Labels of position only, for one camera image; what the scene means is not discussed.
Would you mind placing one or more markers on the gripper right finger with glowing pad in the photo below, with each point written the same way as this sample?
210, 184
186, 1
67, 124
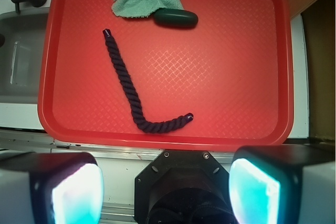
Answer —
283, 184

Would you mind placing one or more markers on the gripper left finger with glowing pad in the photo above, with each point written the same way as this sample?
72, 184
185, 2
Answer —
50, 188

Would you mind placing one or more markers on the red plastic tray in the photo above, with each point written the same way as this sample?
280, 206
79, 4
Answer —
227, 82

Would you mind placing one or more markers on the grey sink basin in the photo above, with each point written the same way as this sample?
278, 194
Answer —
22, 43

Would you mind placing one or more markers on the dark green oval object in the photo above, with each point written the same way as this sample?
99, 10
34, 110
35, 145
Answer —
175, 18

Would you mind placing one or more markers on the black octagonal mount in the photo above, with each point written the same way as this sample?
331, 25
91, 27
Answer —
183, 187

